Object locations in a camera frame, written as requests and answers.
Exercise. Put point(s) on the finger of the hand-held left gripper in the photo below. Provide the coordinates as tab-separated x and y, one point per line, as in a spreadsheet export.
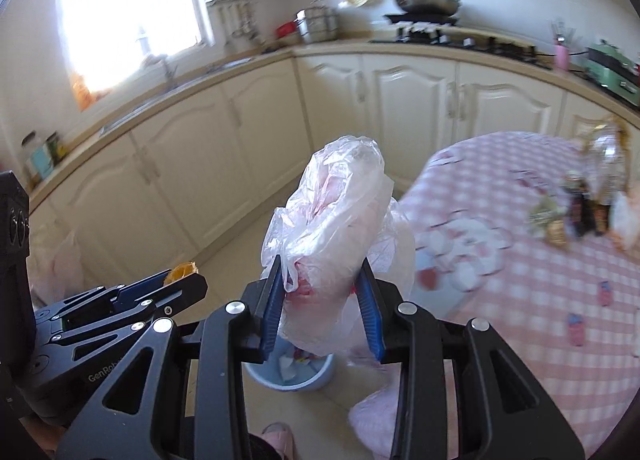
142	287
175	292

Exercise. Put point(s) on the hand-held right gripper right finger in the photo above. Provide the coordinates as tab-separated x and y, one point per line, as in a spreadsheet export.
370	320

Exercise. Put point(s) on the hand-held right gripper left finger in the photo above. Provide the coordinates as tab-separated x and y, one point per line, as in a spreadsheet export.
270	312

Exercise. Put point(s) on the orange peel piece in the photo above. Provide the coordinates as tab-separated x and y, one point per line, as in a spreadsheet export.
182	271

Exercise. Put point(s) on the blue trash bin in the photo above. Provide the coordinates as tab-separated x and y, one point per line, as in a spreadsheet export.
305	380

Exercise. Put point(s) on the clear plastic bag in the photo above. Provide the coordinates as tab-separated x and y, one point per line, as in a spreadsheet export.
330	220

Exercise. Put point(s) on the pile of white tissues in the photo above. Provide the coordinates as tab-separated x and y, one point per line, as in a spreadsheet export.
465	260

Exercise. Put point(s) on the white plastic wrapper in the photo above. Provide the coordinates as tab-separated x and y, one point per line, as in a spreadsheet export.
625	222

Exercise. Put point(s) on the clear plastic packaging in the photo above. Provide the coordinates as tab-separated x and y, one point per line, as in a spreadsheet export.
605	155

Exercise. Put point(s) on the person's pink slipper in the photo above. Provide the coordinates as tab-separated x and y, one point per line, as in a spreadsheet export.
280	440

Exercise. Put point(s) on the pink checked tablecloth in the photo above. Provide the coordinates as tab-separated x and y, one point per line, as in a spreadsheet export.
525	300

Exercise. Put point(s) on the clear jar teal label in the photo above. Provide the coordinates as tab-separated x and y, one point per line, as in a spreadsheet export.
39	162

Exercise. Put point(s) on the dark jar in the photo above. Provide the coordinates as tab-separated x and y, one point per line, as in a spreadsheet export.
55	150

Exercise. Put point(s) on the steel sink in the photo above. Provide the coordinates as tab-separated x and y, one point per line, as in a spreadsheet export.
140	110

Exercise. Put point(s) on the orange bottle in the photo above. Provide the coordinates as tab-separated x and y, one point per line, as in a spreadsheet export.
82	90

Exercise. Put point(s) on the steel faucet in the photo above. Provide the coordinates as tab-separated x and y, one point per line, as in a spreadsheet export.
169	72

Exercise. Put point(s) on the cream base cabinets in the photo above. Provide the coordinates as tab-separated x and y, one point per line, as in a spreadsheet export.
400	90

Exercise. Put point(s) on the red container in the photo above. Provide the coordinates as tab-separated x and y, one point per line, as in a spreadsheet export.
286	31

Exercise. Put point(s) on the window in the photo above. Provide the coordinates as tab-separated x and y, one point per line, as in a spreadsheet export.
125	0

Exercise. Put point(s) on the steel steamer pot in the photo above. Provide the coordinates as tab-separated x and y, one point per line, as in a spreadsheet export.
315	25

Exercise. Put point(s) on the black gas stove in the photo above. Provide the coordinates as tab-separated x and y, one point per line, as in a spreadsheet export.
450	37

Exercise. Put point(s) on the pink utensil holder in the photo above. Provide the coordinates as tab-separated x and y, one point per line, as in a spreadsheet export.
561	57

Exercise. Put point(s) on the green electric cooker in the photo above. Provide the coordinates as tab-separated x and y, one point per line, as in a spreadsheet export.
615	70

